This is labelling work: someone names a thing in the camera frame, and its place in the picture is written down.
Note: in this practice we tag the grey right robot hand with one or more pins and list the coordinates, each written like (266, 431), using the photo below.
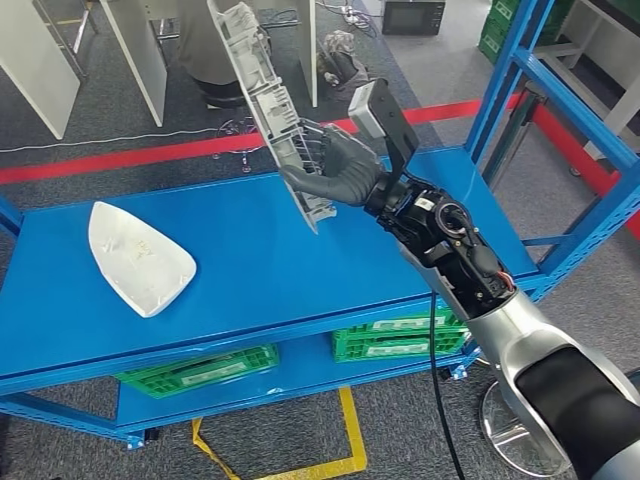
(350, 172)

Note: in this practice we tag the grey plastic wheel hubcap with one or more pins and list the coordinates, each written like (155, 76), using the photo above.
(270, 106)

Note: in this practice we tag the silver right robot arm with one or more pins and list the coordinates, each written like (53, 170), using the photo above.
(500, 298)

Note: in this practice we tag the blue metal shelf rack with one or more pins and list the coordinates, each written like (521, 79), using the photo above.
(240, 265)

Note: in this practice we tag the white plastic cover part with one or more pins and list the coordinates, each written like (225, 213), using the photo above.
(140, 258)

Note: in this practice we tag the grey bag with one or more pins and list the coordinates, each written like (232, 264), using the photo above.
(345, 66)

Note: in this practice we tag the white power strip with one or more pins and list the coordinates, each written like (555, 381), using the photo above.
(354, 16)

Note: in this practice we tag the black microwave oven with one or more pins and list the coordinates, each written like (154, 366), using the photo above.
(415, 16)

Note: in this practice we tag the black round stool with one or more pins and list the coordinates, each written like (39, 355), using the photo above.
(225, 99)

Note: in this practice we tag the person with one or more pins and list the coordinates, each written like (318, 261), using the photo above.
(200, 46)

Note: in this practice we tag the green crate stack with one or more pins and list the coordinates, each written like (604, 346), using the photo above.
(500, 30)

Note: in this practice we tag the red barrier belt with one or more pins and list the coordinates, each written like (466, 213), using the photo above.
(125, 159)
(575, 152)

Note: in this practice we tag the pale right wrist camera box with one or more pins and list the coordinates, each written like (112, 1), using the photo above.
(385, 119)

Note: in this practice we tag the white table frame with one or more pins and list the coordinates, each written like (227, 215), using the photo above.
(615, 60)

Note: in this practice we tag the metal chair frame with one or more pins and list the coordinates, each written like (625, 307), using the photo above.
(65, 36)

